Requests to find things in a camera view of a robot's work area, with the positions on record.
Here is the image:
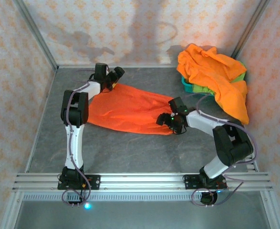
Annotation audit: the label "red-orange shorts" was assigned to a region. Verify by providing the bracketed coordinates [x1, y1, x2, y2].
[86, 83, 178, 136]

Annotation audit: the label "lime green shorts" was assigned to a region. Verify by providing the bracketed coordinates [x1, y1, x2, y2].
[192, 70, 247, 96]

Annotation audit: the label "light orange shorts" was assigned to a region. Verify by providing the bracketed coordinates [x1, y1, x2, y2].
[176, 43, 249, 125]

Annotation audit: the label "teal plastic basket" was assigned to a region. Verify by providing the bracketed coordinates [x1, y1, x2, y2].
[179, 61, 248, 98]

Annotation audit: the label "aluminium back frame bar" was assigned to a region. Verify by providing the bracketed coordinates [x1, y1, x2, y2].
[56, 64, 176, 69]

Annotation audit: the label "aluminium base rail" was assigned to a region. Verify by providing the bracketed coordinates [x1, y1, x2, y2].
[12, 173, 274, 193]

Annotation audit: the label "slotted grey cable duct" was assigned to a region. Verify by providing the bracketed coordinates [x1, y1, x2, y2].
[22, 193, 262, 201]

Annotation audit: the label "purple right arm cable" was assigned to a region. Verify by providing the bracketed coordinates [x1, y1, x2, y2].
[187, 93, 259, 208]

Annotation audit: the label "aluminium side rail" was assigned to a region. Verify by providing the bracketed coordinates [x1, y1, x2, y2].
[24, 68, 59, 173]
[236, 124, 259, 172]

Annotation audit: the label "black round cable hub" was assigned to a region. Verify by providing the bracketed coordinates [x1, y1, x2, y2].
[200, 192, 218, 206]

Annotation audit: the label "aluminium frame post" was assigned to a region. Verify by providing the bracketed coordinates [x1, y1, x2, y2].
[230, 0, 270, 60]
[13, 0, 59, 72]

